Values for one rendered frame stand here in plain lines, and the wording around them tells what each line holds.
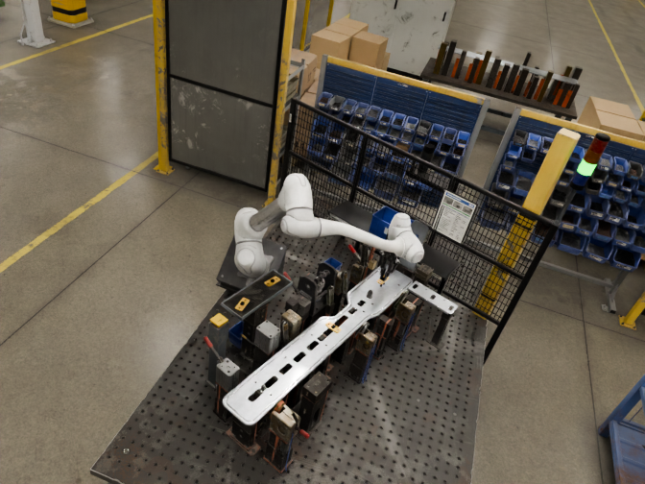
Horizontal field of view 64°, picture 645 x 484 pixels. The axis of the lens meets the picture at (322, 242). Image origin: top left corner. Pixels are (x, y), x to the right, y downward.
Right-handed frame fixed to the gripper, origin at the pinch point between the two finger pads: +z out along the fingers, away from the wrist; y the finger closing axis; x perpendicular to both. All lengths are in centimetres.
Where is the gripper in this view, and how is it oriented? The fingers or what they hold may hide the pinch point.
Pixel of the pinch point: (384, 274)
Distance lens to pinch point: 297.7
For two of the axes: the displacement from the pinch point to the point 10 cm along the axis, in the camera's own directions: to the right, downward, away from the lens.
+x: 6.1, -4.0, 6.8
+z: -1.6, 7.8, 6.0
